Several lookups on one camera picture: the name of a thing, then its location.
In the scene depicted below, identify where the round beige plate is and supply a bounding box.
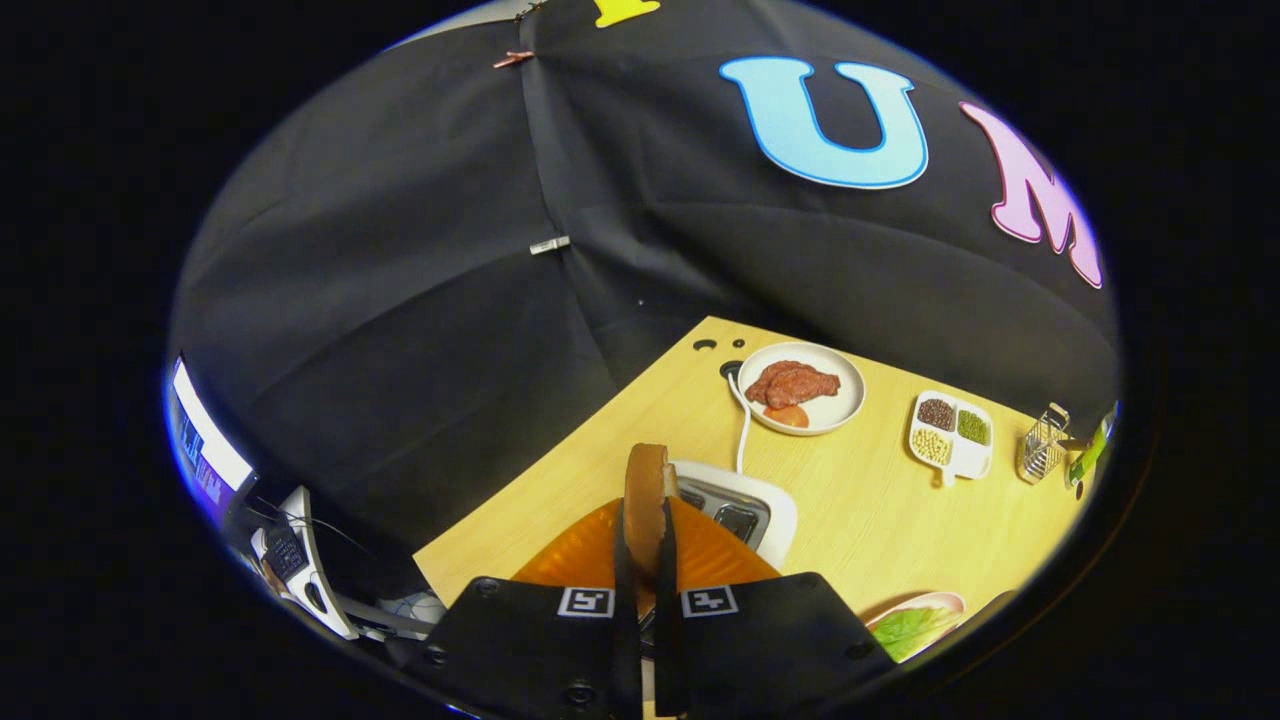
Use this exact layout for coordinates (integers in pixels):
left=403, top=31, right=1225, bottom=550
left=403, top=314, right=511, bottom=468
left=737, top=342, right=867, bottom=437

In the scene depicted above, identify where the white divided dish with beans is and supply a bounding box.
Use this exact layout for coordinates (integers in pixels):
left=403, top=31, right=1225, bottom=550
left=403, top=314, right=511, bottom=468
left=908, top=390, right=995, bottom=488

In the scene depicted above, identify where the green label plastic bottle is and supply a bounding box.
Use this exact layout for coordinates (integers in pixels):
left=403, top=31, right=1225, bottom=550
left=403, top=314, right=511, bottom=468
left=1065, top=405, right=1118, bottom=489

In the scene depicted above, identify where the toasted bread slice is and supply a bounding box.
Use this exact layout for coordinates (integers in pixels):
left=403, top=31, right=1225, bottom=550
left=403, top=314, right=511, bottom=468
left=623, top=443, right=681, bottom=581

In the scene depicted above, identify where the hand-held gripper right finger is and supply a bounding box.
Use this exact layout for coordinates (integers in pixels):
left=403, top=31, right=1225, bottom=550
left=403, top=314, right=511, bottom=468
left=655, top=497, right=896, bottom=719

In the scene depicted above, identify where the green lettuce leaf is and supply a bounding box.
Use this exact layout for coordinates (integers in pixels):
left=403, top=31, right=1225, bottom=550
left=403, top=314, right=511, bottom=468
left=872, top=605, right=961, bottom=663

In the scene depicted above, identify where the metal wire utensil holder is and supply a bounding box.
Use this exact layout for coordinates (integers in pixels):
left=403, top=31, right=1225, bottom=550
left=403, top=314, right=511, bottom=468
left=1017, top=402, right=1071, bottom=485

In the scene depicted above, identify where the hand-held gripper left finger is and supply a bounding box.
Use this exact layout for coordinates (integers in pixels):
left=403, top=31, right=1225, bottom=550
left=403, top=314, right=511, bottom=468
left=420, top=497, right=646, bottom=719

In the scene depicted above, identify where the black backdrop cloth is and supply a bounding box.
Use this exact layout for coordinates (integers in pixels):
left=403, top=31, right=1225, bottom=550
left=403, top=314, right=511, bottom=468
left=168, top=0, right=1121, bottom=601

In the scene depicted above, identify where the white toaster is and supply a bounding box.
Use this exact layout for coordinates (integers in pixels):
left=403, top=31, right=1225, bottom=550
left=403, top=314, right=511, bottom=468
left=668, top=459, right=799, bottom=571

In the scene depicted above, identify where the brown steak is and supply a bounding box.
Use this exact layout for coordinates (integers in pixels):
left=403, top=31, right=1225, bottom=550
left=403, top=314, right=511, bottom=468
left=744, top=360, right=841, bottom=411

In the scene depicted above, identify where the computer monitor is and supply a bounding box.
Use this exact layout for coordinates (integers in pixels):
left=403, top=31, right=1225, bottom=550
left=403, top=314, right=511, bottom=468
left=165, top=355, right=256, bottom=526

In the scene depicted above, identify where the white toaster cable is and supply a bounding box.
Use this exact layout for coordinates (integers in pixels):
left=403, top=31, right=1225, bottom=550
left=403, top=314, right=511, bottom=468
left=727, top=370, right=753, bottom=475

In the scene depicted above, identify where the white stand with keyboard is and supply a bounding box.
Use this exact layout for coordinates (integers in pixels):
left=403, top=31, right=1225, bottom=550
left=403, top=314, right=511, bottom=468
left=250, top=487, right=359, bottom=641

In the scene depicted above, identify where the pink round plate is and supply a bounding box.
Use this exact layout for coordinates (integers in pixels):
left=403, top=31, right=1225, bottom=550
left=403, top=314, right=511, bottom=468
left=865, top=590, right=967, bottom=664

